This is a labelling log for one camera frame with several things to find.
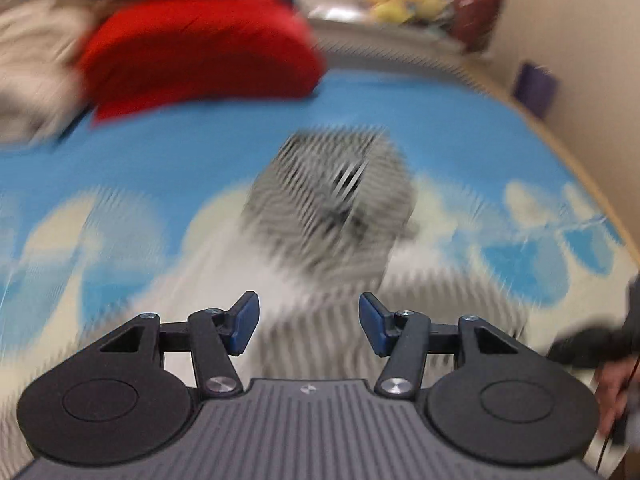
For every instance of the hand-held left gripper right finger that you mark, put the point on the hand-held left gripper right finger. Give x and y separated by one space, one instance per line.
372 322

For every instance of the beige cloth pile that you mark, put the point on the beige cloth pile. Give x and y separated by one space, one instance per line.
35 75

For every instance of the blue cloud printed blanket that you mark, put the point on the blue cloud printed blanket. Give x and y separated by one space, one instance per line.
190 160

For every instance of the black white striped shirt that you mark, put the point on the black white striped shirt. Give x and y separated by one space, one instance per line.
332 205

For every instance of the yellow plush toy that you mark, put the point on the yellow plush toy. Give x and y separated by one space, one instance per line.
407 0

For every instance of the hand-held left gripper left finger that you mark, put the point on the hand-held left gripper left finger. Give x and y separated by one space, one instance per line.
246 322

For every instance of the dark red bag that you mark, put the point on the dark red bag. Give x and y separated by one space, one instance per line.
475 12

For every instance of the purple box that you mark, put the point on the purple box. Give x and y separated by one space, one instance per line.
536 89

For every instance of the person's right hand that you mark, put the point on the person's right hand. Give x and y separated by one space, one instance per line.
612 395

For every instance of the tan bed frame edge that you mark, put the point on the tan bed frame edge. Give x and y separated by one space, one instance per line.
560 150

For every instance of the red cloth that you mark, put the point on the red cloth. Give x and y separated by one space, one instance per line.
200 45

